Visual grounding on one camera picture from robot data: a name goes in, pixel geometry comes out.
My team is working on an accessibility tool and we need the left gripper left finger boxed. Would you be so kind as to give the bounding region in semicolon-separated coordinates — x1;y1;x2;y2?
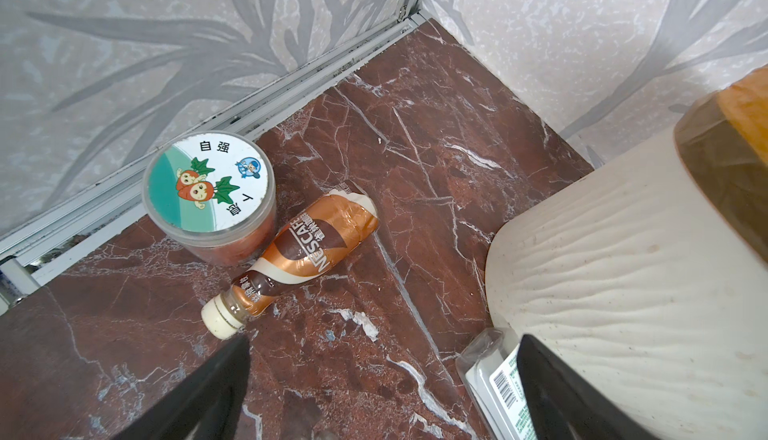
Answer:
115;334;250;439

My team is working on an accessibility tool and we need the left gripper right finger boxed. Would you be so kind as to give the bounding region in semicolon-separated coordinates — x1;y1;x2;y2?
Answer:
517;334;657;440

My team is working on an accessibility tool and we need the green white label bottle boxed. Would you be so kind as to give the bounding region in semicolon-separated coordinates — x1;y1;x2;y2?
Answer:
456;328;537;440

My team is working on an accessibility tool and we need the white ribbed waste bin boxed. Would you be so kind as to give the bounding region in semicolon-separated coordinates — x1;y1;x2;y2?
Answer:
485;130;767;439

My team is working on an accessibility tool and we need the yellow bin liner bag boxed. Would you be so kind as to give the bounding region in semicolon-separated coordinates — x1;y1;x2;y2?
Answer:
715;66;767;166

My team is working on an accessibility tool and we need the round tub with cartoon lid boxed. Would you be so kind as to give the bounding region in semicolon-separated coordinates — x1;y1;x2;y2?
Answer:
142;131;277;265

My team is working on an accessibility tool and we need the brown Nescafe coffee bottle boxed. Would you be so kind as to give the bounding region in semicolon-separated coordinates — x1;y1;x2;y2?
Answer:
201;185;379;340

